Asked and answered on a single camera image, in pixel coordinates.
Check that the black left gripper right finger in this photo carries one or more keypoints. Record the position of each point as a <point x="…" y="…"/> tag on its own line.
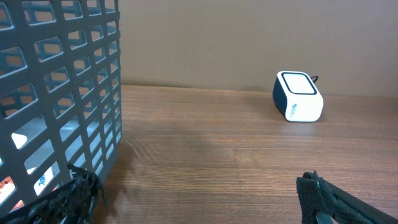
<point x="323" y="202"/>

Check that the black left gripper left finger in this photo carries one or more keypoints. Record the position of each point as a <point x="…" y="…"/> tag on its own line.
<point x="73" y="202"/>

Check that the white barcode scanner box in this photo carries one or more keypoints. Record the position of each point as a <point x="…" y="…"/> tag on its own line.
<point x="296" y="97"/>

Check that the grey plastic lattice basket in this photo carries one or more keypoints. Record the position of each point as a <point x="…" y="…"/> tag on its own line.
<point x="60" y="94"/>

